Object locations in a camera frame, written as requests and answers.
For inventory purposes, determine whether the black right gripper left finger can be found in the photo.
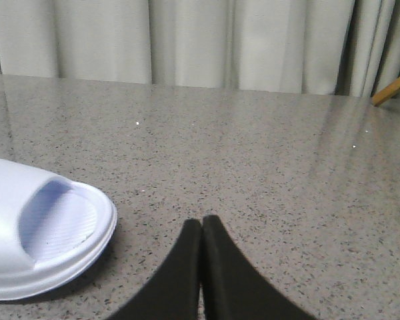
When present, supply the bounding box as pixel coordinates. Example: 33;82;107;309
110;219;201;319

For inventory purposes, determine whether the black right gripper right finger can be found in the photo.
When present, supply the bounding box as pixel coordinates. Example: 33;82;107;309
202;215;314;319

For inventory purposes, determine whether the light blue slipper inserted one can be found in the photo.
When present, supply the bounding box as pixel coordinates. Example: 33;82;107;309
0;159;117;301

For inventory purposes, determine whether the wooden stick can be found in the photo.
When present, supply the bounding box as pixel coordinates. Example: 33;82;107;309
371;76;400;107

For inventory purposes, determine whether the grey-white curtain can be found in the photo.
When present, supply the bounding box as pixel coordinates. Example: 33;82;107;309
0;1;400;97

